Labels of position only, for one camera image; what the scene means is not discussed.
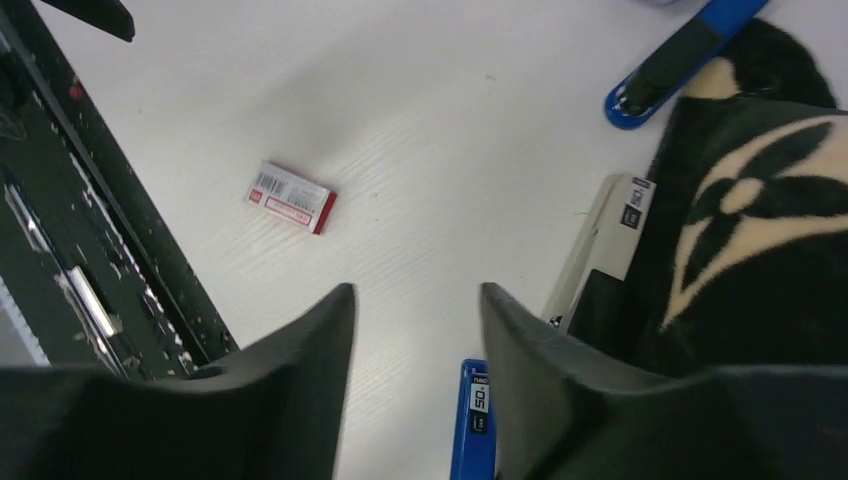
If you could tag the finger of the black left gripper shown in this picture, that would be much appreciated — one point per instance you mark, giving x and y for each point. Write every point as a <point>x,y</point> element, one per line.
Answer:
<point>110,16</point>

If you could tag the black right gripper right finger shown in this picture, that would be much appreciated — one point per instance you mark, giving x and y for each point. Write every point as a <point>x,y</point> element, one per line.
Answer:
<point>565,410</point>

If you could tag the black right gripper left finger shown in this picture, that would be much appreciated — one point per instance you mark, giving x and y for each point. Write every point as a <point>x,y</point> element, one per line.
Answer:
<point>270,411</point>

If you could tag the blue stapler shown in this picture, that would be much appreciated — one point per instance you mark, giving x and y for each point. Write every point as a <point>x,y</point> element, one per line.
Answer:
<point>638,96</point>
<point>475,438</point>

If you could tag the beige and black stapler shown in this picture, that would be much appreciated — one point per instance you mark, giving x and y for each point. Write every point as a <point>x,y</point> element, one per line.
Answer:
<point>606,243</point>

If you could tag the red white staple box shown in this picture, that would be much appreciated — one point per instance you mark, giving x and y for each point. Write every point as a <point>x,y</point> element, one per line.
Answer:
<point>287,195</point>

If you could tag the black floral blanket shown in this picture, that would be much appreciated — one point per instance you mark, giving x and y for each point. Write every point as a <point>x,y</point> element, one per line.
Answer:
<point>742,259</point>

